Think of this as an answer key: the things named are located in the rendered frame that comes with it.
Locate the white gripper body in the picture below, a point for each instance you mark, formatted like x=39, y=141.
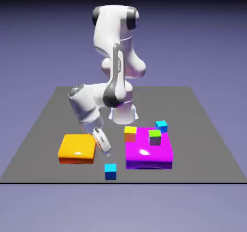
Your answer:
x=101, y=140

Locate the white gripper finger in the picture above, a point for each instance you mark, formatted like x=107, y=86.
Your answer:
x=108, y=154

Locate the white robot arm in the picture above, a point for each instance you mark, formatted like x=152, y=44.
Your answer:
x=113, y=34

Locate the small cyan cube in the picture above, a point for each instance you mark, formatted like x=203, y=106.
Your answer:
x=162, y=125
x=110, y=171

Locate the small yellow cube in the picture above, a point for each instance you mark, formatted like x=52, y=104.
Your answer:
x=130, y=134

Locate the small green cube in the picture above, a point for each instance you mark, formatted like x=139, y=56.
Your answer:
x=155, y=137

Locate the large orange box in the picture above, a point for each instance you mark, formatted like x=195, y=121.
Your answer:
x=77, y=146

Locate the large magenta box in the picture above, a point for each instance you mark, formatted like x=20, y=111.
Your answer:
x=148, y=154

